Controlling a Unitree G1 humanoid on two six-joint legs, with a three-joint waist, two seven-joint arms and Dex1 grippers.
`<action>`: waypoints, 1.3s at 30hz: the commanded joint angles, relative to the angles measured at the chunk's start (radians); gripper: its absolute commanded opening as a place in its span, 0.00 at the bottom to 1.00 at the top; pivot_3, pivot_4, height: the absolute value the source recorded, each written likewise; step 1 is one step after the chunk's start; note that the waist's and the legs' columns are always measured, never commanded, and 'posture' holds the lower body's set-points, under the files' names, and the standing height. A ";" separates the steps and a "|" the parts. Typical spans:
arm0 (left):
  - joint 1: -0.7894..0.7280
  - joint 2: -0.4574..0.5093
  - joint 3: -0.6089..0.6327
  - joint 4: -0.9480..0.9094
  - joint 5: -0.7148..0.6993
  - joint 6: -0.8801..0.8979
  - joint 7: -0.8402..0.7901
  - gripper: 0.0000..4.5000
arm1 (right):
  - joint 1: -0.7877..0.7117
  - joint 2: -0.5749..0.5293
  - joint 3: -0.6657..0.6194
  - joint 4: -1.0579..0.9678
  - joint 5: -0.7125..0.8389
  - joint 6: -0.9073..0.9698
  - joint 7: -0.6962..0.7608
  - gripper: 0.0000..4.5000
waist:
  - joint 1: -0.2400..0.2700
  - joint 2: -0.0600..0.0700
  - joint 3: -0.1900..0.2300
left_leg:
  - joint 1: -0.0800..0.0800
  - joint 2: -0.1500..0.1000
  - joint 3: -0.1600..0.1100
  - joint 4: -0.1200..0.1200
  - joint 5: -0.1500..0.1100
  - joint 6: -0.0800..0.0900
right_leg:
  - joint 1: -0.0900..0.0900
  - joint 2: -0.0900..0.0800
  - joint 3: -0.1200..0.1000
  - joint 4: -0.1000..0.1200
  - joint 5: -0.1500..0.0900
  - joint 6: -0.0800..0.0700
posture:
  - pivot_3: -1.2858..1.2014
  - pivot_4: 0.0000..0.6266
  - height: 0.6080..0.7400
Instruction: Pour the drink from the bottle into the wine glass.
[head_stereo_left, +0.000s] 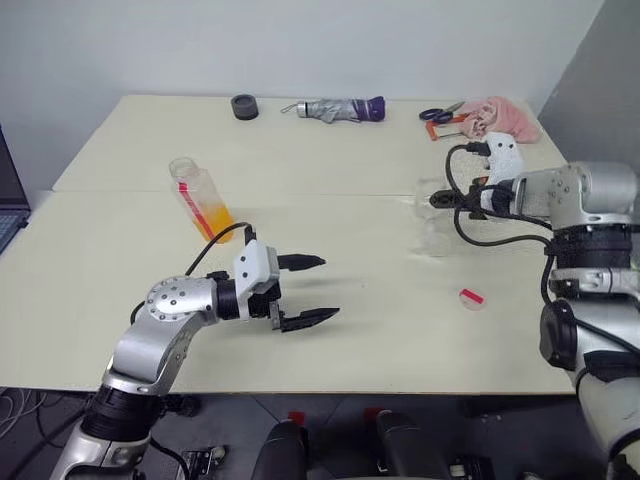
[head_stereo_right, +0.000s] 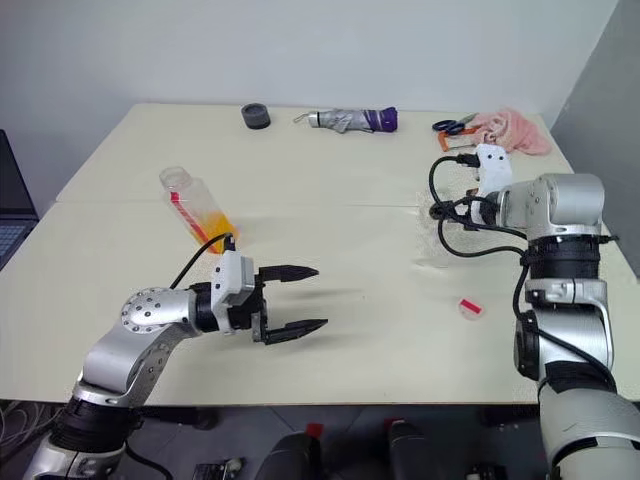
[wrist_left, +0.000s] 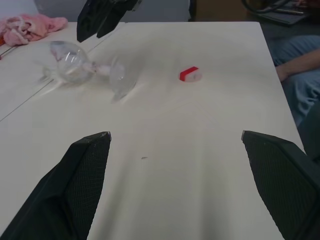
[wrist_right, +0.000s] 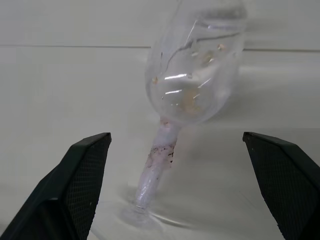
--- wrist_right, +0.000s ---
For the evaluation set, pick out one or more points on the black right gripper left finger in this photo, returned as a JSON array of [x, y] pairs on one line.
[[62, 190]]

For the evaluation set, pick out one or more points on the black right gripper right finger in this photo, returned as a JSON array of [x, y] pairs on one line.
[[285, 182]]

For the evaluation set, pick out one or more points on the clear wine glass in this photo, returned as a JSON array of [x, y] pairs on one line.
[[190, 82]]

